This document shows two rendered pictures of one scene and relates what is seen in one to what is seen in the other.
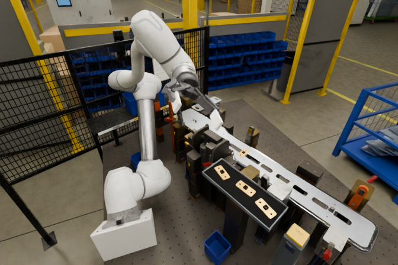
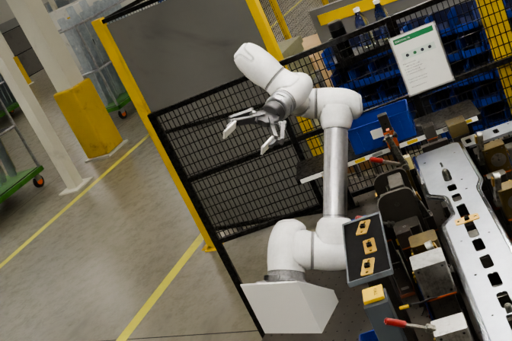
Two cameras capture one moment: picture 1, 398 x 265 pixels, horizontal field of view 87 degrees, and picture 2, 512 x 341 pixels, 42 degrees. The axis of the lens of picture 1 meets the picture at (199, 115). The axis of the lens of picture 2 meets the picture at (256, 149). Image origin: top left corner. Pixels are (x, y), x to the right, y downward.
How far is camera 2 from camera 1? 1.75 m
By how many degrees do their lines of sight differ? 51
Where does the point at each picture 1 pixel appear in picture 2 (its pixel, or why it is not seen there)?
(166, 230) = (341, 323)
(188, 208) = not seen: hidden behind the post
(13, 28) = (250, 32)
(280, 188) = (427, 258)
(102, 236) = (252, 291)
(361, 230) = not seen: outside the picture
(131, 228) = (278, 288)
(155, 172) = (331, 234)
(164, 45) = (257, 74)
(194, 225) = not seen: hidden behind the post
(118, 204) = (273, 261)
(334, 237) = (446, 324)
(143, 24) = (237, 59)
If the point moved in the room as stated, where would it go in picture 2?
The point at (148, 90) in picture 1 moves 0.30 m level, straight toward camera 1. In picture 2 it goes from (333, 114) to (302, 149)
